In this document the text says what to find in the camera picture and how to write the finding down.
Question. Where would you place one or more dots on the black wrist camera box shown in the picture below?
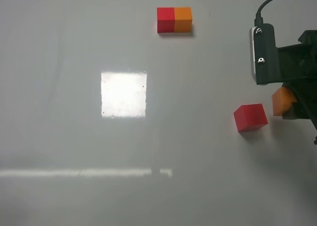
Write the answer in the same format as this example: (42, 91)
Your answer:
(264, 55)

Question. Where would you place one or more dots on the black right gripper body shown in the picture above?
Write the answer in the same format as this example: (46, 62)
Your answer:
(298, 65)

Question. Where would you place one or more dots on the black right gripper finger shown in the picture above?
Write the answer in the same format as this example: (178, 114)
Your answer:
(296, 109)

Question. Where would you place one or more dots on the orange template block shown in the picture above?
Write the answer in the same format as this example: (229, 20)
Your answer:
(183, 20)

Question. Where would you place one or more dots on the red template block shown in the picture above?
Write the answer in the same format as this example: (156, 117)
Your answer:
(165, 19)

